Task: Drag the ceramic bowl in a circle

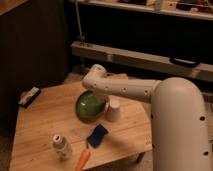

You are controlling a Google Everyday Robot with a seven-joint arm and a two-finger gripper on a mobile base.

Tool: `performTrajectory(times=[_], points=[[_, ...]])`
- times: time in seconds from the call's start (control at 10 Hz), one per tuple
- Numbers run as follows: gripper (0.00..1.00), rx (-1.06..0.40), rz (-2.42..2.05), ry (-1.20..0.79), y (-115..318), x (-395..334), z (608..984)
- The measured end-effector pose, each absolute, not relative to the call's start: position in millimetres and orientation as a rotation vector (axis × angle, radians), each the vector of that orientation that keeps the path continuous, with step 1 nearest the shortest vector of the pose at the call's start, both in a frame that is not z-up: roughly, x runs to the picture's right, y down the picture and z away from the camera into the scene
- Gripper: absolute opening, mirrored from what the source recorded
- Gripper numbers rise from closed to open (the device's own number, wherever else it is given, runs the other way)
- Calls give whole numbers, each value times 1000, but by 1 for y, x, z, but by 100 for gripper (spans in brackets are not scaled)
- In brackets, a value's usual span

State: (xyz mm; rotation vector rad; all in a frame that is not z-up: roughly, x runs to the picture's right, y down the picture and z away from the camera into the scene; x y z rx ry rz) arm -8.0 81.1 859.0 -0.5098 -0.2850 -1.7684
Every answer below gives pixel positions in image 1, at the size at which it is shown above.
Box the green ceramic bowl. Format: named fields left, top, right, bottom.
left=75, top=90, right=106, bottom=122

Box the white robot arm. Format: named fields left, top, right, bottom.
left=82, top=64, right=213, bottom=171

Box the white paper cup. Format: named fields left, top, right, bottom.
left=106, top=99, right=120, bottom=122

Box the blue sponge block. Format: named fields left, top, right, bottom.
left=87, top=124, right=108, bottom=148

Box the orange carrot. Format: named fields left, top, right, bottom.
left=75, top=148, right=91, bottom=171

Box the wooden table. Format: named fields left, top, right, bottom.
left=10, top=82, right=152, bottom=171

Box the white plastic bottle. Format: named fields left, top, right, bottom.
left=52, top=135, right=71, bottom=159

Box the black and white eraser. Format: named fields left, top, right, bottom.
left=19, top=87, right=41, bottom=108

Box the metal vertical pole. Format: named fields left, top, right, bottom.
left=75, top=0, right=85, bottom=44

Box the black case handle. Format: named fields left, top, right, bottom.
left=169, top=58, right=200, bottom=68

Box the cluttered wall shelf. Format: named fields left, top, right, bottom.
left=77, top=0, right=213, bottom=21

